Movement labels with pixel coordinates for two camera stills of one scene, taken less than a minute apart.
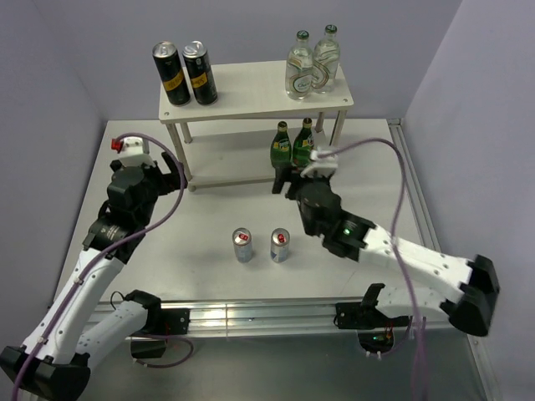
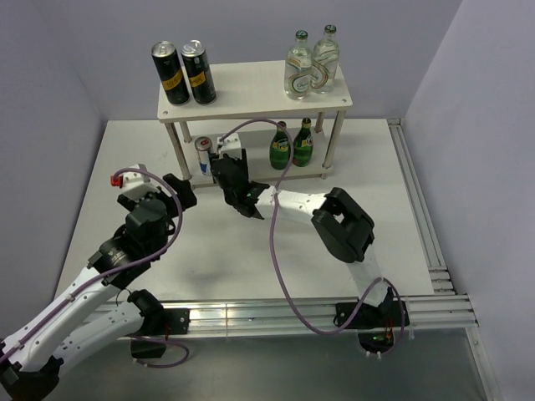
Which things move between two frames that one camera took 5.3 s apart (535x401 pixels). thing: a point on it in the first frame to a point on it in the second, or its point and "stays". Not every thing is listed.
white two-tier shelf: [253, 128] stays
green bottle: [281, 148] stays
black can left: [172, 73] stays
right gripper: [282, 176] to [243, 162]
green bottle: [303, 144] stays
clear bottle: [326, 62] stays
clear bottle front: [299, 69] stays
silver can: [242, 245] to [203, 144]
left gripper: [169, 181] to [181, 187]
